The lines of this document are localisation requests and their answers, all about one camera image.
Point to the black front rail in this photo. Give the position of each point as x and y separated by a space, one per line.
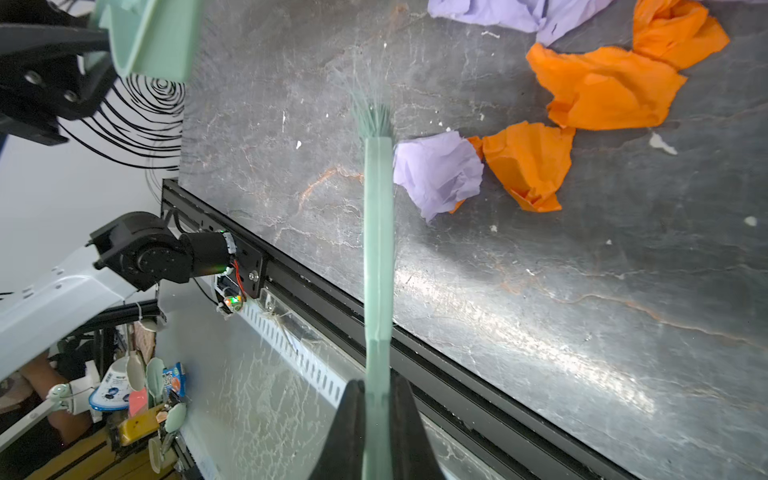
507 436

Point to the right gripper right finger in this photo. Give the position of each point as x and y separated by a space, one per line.
412 455

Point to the orange paper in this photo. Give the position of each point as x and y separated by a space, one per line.
530 160

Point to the orange paper scraps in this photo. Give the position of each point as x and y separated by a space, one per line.
679 33

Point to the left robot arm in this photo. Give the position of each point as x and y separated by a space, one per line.
128 255

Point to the green hand brush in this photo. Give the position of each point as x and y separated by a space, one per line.
370 108

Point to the purple paper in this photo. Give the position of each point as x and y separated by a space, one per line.
549 20
438 172

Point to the green dustpan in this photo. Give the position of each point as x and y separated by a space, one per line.
152 38

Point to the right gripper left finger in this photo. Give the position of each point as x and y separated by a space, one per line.
342 455

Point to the orange paper scrap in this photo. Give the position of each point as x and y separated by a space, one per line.
607 89

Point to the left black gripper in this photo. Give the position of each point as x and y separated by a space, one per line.
53 66

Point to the white slotted cable duct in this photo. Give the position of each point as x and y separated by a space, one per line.
312 368

